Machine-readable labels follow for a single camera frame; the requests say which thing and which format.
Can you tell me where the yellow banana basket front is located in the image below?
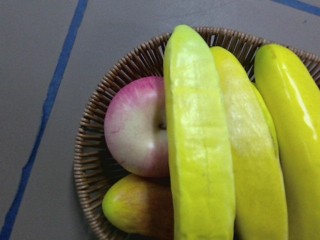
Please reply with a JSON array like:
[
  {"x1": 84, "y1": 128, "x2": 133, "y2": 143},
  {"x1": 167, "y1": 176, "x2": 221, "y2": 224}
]
[{"x1": 163, "y1": 25, "x2": 236, "y2": 240}]

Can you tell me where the yellow banana basket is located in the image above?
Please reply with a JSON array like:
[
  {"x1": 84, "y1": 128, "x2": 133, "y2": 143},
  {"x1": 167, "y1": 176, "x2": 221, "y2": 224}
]
[
  {"x1": 163, "y1": 25, "x2": 236, "y2": 240},
  {"x1": 254, "y1": 44, "x2": 320, "y2": 240},
  {"x1": 210, "y1": 46, "x2": 289, "y2": 240}
]

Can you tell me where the brown wicker basket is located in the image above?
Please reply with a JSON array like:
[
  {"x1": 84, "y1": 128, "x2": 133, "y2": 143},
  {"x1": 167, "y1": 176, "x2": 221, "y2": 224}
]
[{"x1": 73, "y1": 27, "x2": 320, "y2": 240}]

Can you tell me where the yellow banana basket middle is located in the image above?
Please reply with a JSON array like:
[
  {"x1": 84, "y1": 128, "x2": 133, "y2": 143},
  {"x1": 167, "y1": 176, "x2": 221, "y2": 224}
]
[{"x1": 210, "y1": 46, "x2": 289, "y2": 240}]

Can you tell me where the yellow banana basket back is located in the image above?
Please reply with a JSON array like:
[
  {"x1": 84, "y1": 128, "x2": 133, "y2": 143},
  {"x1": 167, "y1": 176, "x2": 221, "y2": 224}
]
[{"x1": 254, "y1": 44, "x2": 320, "y2": 240}]

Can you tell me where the pink apple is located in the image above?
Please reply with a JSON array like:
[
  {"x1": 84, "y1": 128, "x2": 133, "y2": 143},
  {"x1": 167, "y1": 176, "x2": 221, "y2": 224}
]
[{"x1": 104, "y1": 76, "x2": 169, "y2": 178}]

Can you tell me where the yellow red mango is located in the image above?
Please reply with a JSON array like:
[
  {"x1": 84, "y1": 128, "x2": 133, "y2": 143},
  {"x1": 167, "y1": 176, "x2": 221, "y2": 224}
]
[{"x1": 101, "y1": 174, "x2": 174, "y2": 240}]

